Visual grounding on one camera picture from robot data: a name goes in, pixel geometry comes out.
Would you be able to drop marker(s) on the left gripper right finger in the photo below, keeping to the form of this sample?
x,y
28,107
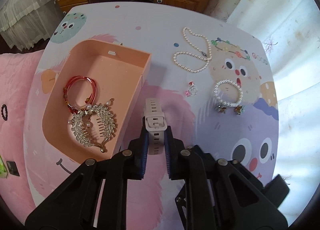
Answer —
x,y
193,201

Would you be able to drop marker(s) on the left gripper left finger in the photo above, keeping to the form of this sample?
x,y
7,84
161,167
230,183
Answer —
x,y
128,164

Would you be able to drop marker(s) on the pink smart watch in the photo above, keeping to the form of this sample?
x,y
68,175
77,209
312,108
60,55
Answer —
x,y
156,125

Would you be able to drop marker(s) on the silver leaf hair comb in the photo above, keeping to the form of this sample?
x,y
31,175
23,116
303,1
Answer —
x,y
94,126

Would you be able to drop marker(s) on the pink plastic tray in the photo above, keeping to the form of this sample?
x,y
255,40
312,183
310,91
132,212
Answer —
x,y
119,72

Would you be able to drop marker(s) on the cartoon print table mat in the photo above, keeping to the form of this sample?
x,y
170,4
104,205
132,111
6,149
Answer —
x,y
213,82

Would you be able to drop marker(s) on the pink blanket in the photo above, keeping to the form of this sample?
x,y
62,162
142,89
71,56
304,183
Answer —
x,y
17,72

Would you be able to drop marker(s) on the white floral curtain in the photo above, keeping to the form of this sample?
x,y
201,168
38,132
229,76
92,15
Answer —
x,y
289,32

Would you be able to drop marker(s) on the white lace covered bed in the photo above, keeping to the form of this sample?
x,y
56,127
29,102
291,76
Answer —
x,y
25,22

